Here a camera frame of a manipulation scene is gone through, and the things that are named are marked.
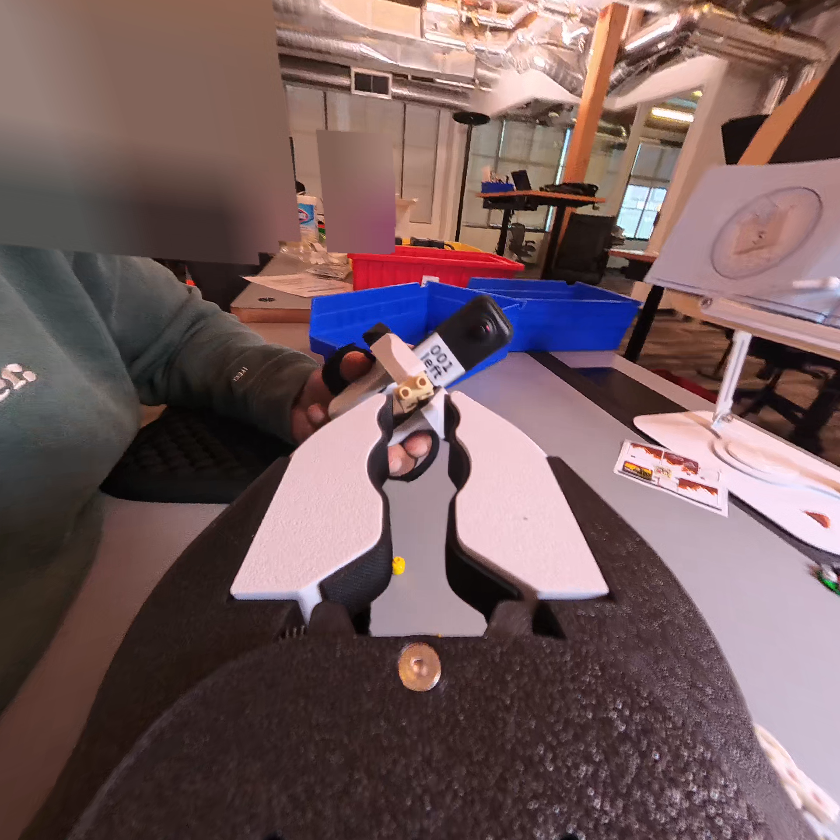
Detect person's left hand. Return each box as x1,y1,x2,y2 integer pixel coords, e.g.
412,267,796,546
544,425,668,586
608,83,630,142
292,350,376,444

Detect tan minifigure legs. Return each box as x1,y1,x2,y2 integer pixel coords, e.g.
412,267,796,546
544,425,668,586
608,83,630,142
395,376,435,413

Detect pale blue instruction booklet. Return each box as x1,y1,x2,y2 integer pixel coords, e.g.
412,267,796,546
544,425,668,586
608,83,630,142
646,157,840,309

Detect lego sticker sheet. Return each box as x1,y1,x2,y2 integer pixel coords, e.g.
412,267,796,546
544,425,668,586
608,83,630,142
613,440,729,518

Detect silver ceiling air duct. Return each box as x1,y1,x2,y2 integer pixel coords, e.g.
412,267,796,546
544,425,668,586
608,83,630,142
276,0,828,119

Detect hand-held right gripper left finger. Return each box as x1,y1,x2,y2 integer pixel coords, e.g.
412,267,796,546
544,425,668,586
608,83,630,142
231,395,395,623

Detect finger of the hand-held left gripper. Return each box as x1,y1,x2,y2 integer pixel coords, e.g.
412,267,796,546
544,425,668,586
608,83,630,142
420,392,455,442
377,331,417,389

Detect paned window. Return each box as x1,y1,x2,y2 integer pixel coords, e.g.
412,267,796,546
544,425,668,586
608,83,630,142
617,185,667,240

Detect black floor lamp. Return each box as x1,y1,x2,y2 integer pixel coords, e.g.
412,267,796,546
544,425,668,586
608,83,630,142
451,110,492,244

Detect light wood side desk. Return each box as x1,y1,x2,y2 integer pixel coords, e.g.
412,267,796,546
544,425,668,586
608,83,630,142
230,252,355,324

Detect wooden top standing desk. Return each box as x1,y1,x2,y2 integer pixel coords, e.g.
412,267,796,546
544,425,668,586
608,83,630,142
476,187,608,260

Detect wooden panel support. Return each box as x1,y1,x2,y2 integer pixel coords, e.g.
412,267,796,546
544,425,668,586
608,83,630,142
738,66,840,165

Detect orange wooden post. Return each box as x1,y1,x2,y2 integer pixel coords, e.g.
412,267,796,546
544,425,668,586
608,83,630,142
563,0,632,191

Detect white book stand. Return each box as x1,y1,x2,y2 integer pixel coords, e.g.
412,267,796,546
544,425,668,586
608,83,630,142
633,276,840,557

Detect person's torso green sweatshirt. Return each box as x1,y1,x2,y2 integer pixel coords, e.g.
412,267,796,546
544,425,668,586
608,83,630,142
0,246,198,713

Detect red plastic bin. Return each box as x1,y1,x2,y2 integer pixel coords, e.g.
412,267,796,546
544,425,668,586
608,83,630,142
348,245,526,291

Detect black mesh cushion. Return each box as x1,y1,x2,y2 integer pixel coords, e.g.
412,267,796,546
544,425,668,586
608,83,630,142
100,407,298,505

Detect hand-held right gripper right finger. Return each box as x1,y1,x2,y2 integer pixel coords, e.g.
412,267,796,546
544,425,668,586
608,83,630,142
445,392,611,601

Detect person's left forearm green sleeve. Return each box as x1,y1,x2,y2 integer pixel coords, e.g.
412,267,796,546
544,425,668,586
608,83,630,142
130,261,324,442

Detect black board panel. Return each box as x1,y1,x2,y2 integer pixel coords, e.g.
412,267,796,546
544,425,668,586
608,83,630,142
768,98,840,165

